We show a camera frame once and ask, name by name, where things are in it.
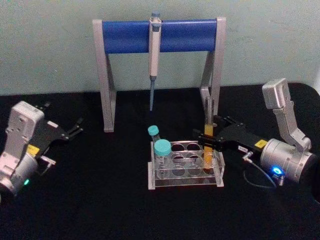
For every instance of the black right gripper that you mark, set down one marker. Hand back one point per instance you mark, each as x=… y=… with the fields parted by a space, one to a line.
x=237 y=137

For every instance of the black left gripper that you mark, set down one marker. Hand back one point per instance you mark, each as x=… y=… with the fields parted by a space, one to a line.
x=51 y=133

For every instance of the tube with yellow liquid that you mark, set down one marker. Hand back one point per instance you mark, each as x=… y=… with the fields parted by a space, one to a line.
x=208 y=130

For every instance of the large teal-capped clear tube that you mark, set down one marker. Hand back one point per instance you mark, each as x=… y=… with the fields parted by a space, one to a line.
x=162 y=147

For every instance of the small teal-capped clear tube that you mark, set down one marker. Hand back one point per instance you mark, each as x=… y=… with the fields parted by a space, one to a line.
x=153 y=130

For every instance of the clear plastic tube rack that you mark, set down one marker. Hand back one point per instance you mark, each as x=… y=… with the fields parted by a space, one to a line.
x=151 y=176

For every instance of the grey pipette stand, blue bar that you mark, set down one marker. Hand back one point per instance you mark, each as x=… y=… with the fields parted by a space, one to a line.
x=125 y=36

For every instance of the black table cloth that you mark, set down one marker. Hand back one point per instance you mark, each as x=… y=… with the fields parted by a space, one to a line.
x=100 y=212

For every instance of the grey pipette with blue tip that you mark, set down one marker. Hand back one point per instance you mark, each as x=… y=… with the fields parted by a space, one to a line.
x=154 y=50

